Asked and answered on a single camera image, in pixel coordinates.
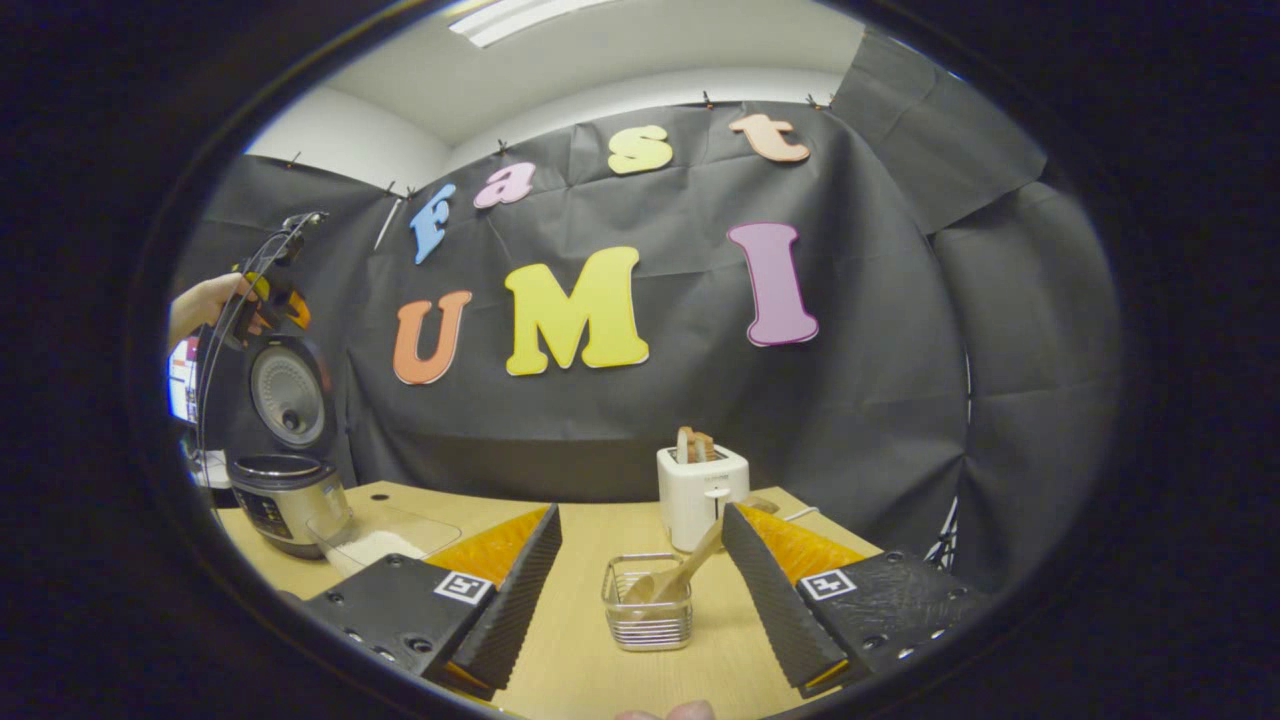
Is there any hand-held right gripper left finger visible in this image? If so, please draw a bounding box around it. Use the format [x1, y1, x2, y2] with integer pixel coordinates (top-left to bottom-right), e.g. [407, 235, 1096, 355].
[303, 503, 564, 701]

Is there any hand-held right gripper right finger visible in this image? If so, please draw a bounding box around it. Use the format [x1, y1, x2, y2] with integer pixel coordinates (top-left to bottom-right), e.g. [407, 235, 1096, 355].
[720, 503, 991, 699]

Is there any wooden spoon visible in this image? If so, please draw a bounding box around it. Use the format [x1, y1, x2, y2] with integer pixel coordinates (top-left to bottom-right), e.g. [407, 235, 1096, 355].
[622, 495, 781, 606]

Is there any metal wire chopstick holder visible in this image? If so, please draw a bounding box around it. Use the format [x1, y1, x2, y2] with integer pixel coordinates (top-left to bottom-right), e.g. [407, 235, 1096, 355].
[601, 553, 694, 653]

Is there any clear container of white rice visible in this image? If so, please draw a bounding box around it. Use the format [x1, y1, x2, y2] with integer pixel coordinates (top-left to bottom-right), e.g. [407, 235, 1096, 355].
[307, 503, 463, 578]

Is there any dark grey rice cooker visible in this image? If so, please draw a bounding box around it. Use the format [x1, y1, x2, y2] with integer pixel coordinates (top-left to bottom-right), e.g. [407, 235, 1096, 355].
[225, 335, 353, 559]

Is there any computer monitor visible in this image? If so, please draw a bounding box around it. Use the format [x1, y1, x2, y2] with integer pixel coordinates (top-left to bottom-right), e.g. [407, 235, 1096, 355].
[168, 338, 201, 426]

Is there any white toaster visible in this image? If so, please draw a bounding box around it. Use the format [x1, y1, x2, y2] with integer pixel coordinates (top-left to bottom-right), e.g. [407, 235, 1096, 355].
[657, 445, 751, 554]

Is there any black backdrop cloth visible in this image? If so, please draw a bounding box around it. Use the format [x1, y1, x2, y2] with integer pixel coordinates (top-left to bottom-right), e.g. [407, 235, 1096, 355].
[175, 25, 1121, 591]

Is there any ceiling light panel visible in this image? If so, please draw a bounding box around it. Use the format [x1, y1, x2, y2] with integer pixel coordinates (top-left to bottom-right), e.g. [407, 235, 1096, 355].
[448, 0, 621, 49]

